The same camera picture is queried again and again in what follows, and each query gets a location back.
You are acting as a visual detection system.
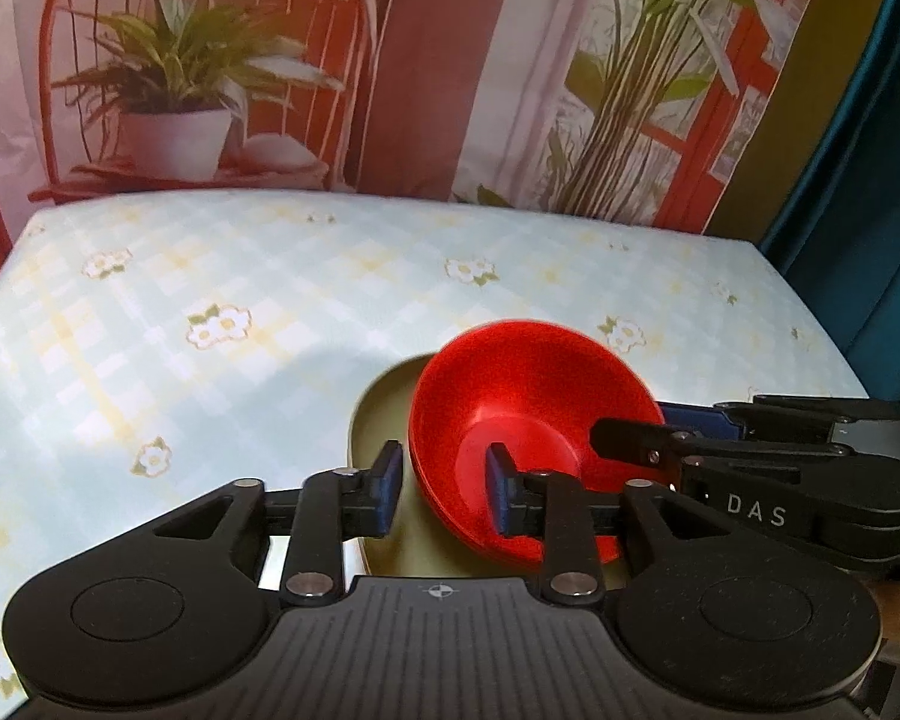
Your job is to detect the floral checked tablecloth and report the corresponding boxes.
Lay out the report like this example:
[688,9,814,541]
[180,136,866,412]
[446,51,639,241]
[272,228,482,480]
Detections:
[0,190,871,720]

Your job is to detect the teal curtain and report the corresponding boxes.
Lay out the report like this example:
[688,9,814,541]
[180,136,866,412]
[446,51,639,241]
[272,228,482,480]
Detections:
[757,0,900,407]

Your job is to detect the printed room scene backdrop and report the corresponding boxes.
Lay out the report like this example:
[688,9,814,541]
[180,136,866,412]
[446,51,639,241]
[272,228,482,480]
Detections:
[0,0,830,302]

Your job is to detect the pale green plate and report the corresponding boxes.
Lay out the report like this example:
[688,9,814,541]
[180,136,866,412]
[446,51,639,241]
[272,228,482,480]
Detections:
[345,358,632,580]

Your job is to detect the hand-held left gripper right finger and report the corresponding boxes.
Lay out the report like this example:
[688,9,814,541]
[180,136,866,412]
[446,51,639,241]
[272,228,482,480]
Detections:
[484,442,724,608]

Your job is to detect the red bowl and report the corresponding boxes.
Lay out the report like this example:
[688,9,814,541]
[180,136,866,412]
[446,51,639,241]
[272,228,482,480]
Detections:
[411,457,622,568]
[408,321,667,541]

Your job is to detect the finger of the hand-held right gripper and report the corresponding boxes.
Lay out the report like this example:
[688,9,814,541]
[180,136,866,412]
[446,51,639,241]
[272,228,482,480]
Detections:
[658,393,900,445]
[590,418,856,482]

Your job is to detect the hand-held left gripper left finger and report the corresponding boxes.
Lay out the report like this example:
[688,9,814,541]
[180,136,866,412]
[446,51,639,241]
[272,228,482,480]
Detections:
[154,439,406,608]

